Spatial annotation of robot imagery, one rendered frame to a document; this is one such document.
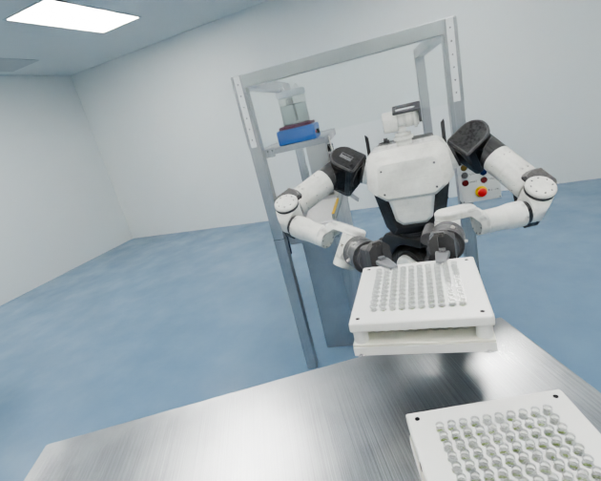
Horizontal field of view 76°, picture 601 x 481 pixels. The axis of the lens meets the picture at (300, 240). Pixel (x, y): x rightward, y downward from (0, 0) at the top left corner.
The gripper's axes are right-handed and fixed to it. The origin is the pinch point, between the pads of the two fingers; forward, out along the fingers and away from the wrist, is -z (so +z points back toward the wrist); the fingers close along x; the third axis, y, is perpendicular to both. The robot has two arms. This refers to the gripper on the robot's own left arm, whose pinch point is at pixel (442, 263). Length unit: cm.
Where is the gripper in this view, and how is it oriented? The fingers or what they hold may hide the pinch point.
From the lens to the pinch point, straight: 93.0
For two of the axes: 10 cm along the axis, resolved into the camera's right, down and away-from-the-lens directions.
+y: -8.9, 0.8, 4.4
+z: 3.9, -3.5, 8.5
